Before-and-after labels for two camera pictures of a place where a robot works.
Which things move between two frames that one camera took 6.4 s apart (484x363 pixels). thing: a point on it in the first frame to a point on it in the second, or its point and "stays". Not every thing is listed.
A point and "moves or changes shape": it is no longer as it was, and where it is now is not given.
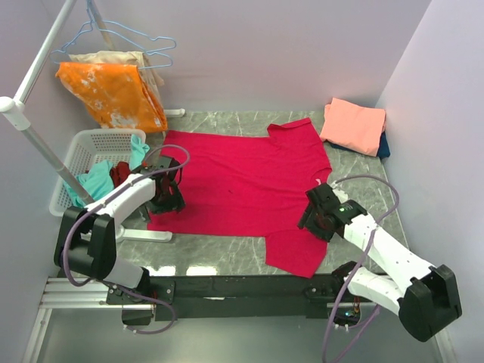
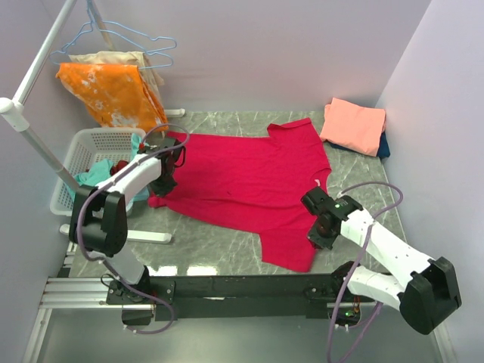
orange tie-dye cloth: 115,94 stays
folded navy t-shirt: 383,150 stays
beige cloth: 153,79 stays
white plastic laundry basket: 93,145 stays
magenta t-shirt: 255,186 moves or changes shape
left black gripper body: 167,203 to 163,185
